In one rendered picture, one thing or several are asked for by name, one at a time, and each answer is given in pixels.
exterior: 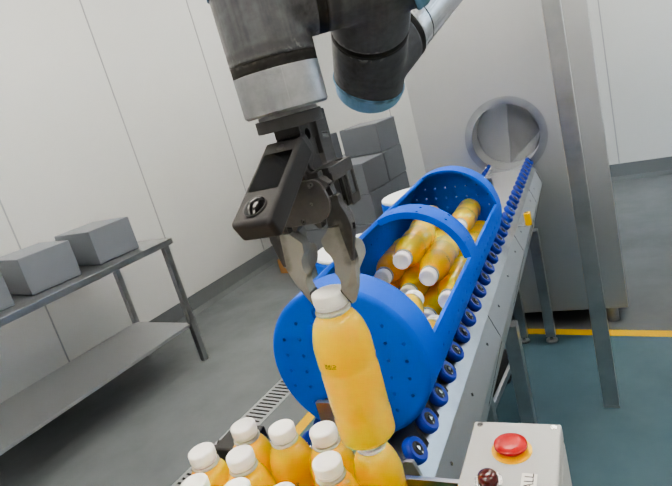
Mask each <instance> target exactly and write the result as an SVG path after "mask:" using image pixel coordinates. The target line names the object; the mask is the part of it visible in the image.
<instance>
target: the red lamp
mask: <svg viewBox="0 0 672 486"><path fill-rule="evenodd" d="M477 481H478V483H479V484H480V485H481V486H495V485H496V484H497V483H498V481H499V477H498V474H497V472H496V471H495V470H493V469H491V468H483V469H481V470H480V471H479V472H478V474H477Z"/></svg>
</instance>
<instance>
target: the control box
mask: <svg viewBox="0 0 672 486"><path fill-rule="evenodd" d="M505 433H517V434H520V435H522V436H523V437H525V439H526V440H527V444H528V447H527V449H526V451H525V452H523V453H522V454H520V455H517V456H504V455H501V454H499V453H498V452H497V451H496V450H495V448H494V440H495V439H496V438H497V437H498V436H500V435H502V434H505ZM563 441H564V437H563V431H562V427H561V425H554V424H526V423H499V422H475V424H474V428H473V431H472V435H471V439H470V443H469V446H468V450H467V454H466V457H465V461H464V465H463V468H462V472H461V476H460V479H459V483H458V486H481V485H480V484H479V483H478V481H477V474H478V472H479V471H480V470H481V469H483V468H491V469H493V470H495V471H496V472H497V474H498V477H499V481H498V483H497V484H496V485H495V486H523V485H527V484H532V483H533V484H532V485H530V486H572V482H571V477H570V471H569V465H568V460H567V454H566V449H565V444H564V442H563ZM533 474H534V478H531V477H533ZM525 476H530V477H525ZM533 479H534V482H524V481H532V480H533ZM527 486H529V485H527Z"/></svg>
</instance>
